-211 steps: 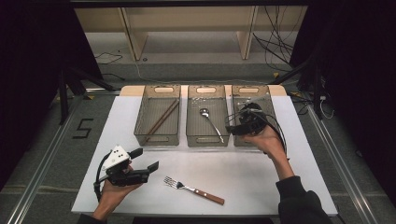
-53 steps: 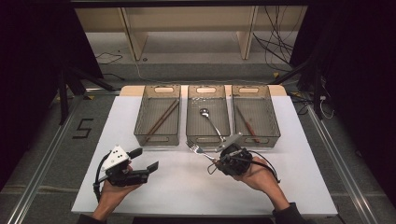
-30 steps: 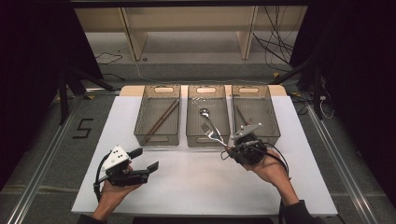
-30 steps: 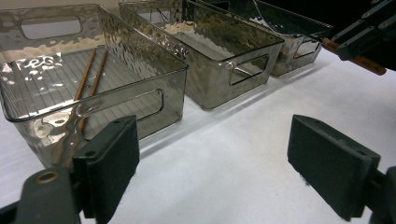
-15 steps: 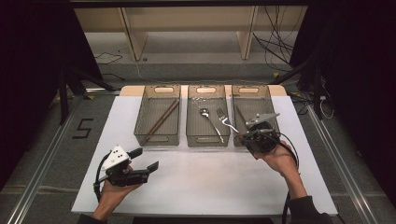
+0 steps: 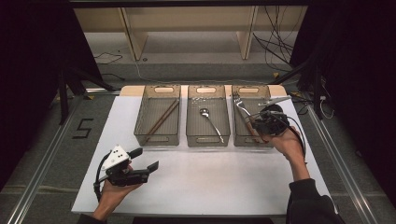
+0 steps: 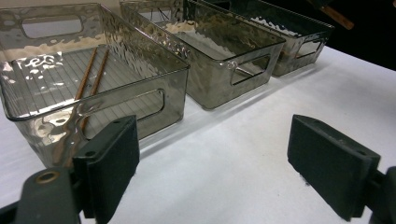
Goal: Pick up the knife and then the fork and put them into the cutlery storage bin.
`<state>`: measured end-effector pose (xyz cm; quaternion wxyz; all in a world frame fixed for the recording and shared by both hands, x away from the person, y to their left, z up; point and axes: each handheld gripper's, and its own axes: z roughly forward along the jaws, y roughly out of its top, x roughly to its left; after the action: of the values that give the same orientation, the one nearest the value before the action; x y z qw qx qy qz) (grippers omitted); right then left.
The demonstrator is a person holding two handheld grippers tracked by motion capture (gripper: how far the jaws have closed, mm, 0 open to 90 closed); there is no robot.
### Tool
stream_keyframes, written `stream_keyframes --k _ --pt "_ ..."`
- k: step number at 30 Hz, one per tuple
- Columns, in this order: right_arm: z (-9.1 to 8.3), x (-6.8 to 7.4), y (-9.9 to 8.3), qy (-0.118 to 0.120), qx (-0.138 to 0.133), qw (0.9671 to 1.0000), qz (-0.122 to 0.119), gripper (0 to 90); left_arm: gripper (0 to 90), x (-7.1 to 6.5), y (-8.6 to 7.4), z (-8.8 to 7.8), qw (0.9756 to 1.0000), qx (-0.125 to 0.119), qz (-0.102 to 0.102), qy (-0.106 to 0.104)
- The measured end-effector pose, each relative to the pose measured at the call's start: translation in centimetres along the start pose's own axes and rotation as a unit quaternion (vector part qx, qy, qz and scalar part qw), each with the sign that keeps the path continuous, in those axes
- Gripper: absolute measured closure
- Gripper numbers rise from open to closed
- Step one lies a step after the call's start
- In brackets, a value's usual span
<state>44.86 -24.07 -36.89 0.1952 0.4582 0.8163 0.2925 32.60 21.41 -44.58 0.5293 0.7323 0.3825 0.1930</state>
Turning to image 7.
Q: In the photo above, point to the brown wooden chopstick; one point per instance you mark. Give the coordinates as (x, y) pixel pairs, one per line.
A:
(100, 73)
(86, 73)

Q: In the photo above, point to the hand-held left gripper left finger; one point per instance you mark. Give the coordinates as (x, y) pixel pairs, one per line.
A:
(110, 161)

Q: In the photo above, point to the smoky clear plastic bin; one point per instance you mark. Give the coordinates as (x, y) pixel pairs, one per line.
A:
(211, 84)
(168, 93)
(289, 67)

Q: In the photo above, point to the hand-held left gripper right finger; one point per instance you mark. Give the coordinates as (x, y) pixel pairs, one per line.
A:
(330, 165)

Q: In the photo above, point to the white table cover sheet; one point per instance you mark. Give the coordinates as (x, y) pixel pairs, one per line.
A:
(233, 155)

